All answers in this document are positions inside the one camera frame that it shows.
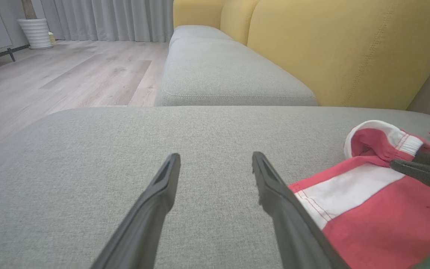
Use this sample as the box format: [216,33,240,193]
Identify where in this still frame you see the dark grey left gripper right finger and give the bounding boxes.
[252,151,350,269]

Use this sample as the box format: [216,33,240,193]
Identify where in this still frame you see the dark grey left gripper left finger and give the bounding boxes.
[90,153,181,269]

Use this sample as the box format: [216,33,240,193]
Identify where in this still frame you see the red white numbered shorts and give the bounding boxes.
[288,120,430,269]

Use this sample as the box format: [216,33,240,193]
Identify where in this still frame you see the grey sofa seat cushion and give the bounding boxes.
[154,37,318,108]
[168,25,234,49]

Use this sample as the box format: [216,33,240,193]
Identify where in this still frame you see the grey pleated curtain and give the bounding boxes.
[39,0,175,43]

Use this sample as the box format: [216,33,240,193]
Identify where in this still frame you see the white ribbed plant pot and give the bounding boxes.
[17,18,54,50]

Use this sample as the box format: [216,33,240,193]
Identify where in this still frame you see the brown plant trunk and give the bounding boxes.
[21,0,38,20]

